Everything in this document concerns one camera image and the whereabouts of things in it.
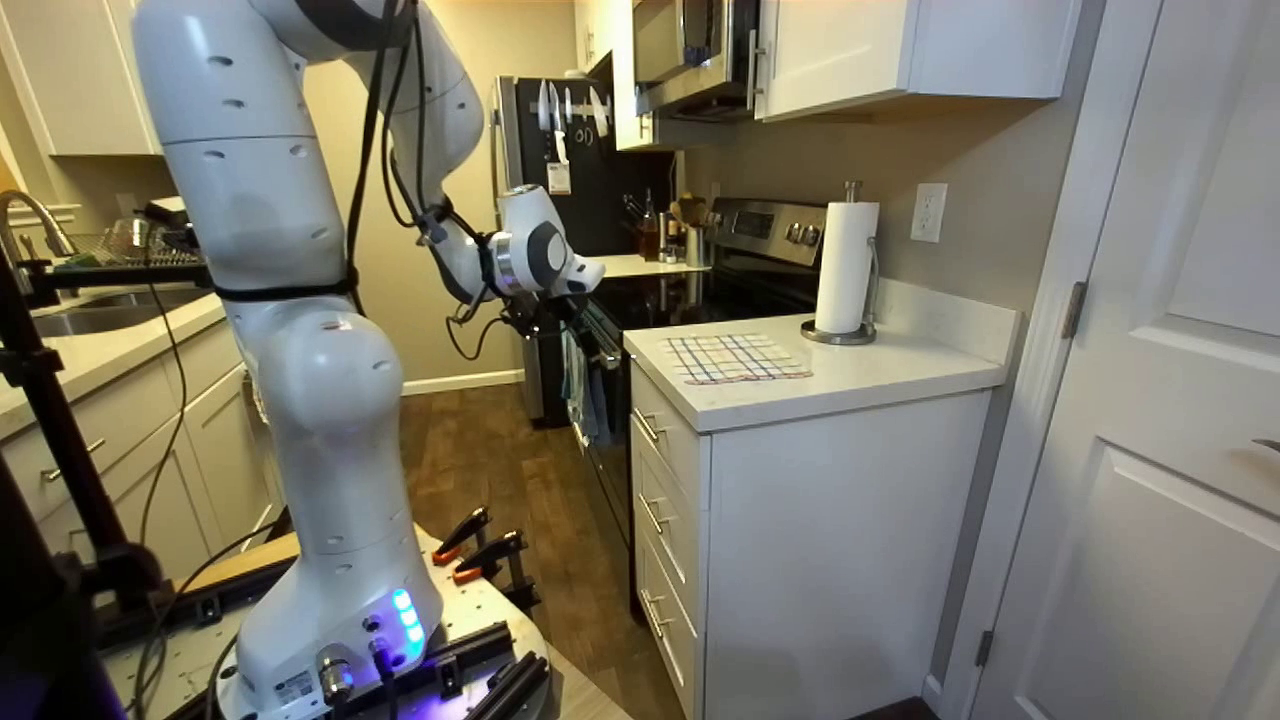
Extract white paper towel roll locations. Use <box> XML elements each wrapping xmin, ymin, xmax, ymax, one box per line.
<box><xmin>811</xmin><ymin>196</ymin><xmax>885</xmax><ymax>338</ymax></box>

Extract metal sink faucet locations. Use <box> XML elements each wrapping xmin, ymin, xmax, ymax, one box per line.
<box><xmin>0</xmin><ymin>187</ymin><xmax>79</xmax><ymax>270</ymax></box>

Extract white sink base cabinets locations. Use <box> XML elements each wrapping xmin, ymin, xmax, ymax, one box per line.
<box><xmin>0</xmin><ymin>291</ymin><xmax>289</xmax><ymax>596</ymax></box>

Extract steel trash can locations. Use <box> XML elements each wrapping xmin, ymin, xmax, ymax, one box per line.
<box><xmin>517</xmin><ymin>323</ymin><xmax>572</xmax><ymax>434</ymax></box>

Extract white wall cabinet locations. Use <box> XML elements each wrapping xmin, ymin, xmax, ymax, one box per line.
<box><xmin>750</xmin><ymin>0</ymin><xmax>1088</xmax><ymax>127</ymax></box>

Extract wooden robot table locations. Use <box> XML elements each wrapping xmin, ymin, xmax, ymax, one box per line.
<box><xmin>94</xmin><ymin>525</ymin><xmax>635</xmax><ymax>720</ymax></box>

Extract black camera tripod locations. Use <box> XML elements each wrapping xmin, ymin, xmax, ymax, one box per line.
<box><xmin>0</xmin><ymin>248</ymin><xmax>175</xmax><ymax>654</ymax></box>

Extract black refrigerator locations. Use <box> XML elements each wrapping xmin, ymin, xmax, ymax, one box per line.
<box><xmin>496</xmin><ymin>74</ymin><xmax>679</xmax><ymax>260</ymax></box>

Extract metal paper towel holder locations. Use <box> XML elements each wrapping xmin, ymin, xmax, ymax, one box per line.
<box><xmin>795</xmin><ymin>178</ymin><xmax>885</xmax><ymax>350</ymax></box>

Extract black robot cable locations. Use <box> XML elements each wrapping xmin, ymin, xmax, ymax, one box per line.
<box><xmin>337</xmin><ymin>0</ymin><xmax>500</xmax><ymax>368</ymax></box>

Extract striped dish mat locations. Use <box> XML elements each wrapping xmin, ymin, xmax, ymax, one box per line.
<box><xmin>664</xmin><ymin>330</ymin><xmax>820</xmax><ymax>394</ymax></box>

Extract white wall outlet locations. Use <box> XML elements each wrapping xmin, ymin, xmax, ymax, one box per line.
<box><xmin>906</xmin><ymin>180</ymin><xmax>957</xmax><ymax>248</ymax></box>

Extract dark glass bottle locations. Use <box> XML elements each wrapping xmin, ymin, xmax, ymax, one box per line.
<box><xmin>635</xmin><ymin>186</ymin><xmax>667</xmax><ymax>263</ymax></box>

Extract grey towel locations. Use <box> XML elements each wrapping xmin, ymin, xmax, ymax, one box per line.
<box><xmin>577</xmin><ymin>345</ymin><xmax>619</xmax><ymax>456</ymax></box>

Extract tall white panelled drawer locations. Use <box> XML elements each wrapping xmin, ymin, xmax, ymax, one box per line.
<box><xmin>627</xmin><ymin>452</ymin><xmax>712</xmax><ymax>637</ymax></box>

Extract white panelled door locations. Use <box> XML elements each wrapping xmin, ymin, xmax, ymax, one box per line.
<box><xmin>968</xmin><ymin>0</ymin><xmax>1280</xmax><ymax>720</ymax></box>

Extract white drawer cabinet with countertop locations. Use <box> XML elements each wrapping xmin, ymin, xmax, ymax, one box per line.
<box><xmin>619</xmin><ymin>275</ymin><xmax>1025</xmax><ymax>720</ymax></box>

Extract stainless steel microwave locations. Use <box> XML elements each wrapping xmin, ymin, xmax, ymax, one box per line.
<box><xmin>627</xmin><ymin>0</ymin><xmax>762</xmax><ymax>124</ymax></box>

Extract black orange clamp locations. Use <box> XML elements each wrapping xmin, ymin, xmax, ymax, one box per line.
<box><xmin>448</xmin><ymin>525</ymin><xmax>527</xmax><ymax>587</ymax></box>
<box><xmin>423</xmin><ymin>499</ymin><xmax>496</xmax><ymax>572</ymax></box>

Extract short white panelled drawer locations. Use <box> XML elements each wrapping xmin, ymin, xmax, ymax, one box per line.
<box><xmin>631</xmin><ymin>544</ymin><xmax>706</xmax><ymax>720</ymax></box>

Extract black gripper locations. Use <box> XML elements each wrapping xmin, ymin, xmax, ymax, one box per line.
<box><xmin>500</xmin><ymin>290</ymin><xmax>625</xmax><ymax>357</ymax></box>

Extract stainless steel black stove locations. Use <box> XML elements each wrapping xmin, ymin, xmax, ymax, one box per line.
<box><xmin>563</xmin><ymin>196</ymin><xmax>833</xmax><ymax>544</ymax></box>

